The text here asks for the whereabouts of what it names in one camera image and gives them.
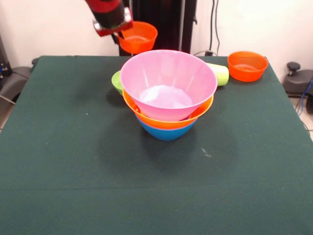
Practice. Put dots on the small green bowl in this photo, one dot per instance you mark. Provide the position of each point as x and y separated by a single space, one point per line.
117 82

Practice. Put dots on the red-orange bowl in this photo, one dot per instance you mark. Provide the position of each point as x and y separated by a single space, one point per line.
247 71
139 45

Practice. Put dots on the lime yellow cup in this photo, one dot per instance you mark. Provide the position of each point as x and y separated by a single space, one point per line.
221 76

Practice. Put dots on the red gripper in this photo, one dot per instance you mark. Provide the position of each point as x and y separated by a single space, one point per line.
110 30

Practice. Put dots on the dark green tablecloth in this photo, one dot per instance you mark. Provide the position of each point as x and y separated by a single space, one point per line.
156 191

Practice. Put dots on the black equipment rack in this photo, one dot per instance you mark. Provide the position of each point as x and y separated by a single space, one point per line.
3 61

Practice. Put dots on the large orange bowl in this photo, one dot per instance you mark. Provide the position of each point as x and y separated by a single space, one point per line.
203 109

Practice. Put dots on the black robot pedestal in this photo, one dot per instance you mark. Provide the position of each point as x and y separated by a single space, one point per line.
171 24

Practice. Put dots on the large pink bowl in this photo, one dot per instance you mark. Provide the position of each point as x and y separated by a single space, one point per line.
137 73

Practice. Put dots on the medium blue bowl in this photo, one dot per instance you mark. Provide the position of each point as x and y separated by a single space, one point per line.
168 134

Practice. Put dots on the grey pedestal foot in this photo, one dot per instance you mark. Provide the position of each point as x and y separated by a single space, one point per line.
17 76
300 80

